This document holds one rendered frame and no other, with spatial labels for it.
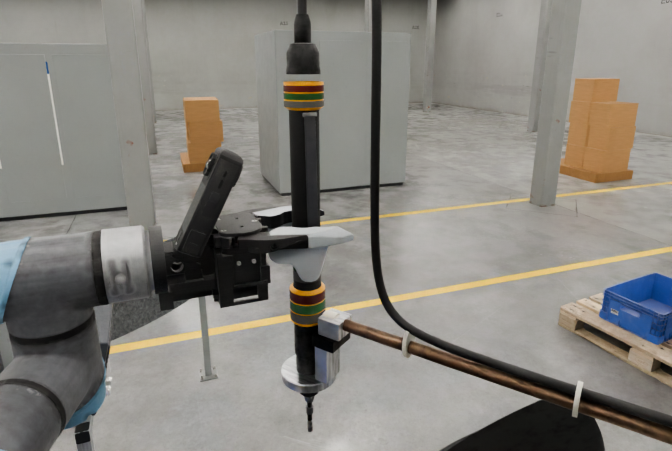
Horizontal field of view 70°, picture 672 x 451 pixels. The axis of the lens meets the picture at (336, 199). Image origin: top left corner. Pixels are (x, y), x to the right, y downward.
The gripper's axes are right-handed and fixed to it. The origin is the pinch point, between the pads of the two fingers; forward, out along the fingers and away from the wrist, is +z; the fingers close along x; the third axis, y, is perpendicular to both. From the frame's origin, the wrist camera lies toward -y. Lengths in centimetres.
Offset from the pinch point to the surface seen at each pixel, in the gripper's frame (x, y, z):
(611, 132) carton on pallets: -479, 87, 656
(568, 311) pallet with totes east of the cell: -170, 152, 247
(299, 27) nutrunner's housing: 0.5, -21.2, -3.5
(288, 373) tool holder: 0.0, 19.7, -5.7
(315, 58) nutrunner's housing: 1.3, -18.1, -2.1
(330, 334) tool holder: 4.3, 12.6, -1.7
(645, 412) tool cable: 28.8, 10.1, 16.8
